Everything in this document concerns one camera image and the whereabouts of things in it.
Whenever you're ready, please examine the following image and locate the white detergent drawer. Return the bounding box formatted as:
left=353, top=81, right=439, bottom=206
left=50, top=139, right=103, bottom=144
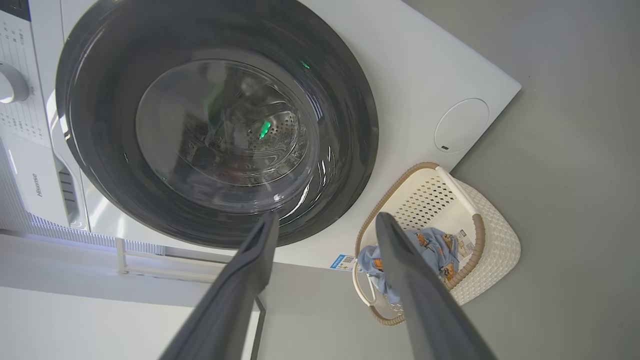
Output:
left=0, top=134, right=89, bottom=231

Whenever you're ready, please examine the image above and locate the round white filter cover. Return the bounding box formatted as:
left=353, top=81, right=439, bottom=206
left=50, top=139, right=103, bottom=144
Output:
left=434, top=98, right=490, bottom=153

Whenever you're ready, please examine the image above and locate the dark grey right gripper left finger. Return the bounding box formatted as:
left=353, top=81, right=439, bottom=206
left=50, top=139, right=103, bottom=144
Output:
left=160, top=212, right=280, bottom=360

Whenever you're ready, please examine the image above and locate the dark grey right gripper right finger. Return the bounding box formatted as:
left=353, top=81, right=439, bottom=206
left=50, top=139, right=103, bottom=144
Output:
left=376, top=212, right=496, bottom=360

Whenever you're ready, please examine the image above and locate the white round control knob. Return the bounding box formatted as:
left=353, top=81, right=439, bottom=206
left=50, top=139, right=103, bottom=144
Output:
left=0, top=61, right=31, bottom=104

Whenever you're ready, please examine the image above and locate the paper basket label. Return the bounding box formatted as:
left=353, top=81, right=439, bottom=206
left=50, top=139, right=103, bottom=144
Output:
left=457, top=230, right=476, bottom=259

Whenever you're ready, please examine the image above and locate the cream perforated laundry basket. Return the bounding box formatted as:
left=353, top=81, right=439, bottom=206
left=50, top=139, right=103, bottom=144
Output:
left=352, top=161, right=522, bottom=327

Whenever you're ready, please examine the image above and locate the blue cartoon print garment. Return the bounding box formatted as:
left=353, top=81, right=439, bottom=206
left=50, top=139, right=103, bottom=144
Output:
left=357, top=244, right=401, bottom=305
left=406, top=227, right=461, bottom=282

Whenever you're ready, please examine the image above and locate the round black glass washer door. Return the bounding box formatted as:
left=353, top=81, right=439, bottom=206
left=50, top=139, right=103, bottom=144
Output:
left=55, top=0, right=379, bottom=249

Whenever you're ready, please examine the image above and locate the white front-load washing machine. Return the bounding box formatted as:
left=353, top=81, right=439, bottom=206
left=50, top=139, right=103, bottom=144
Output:
left=0, top=0, right=522, bottom=271

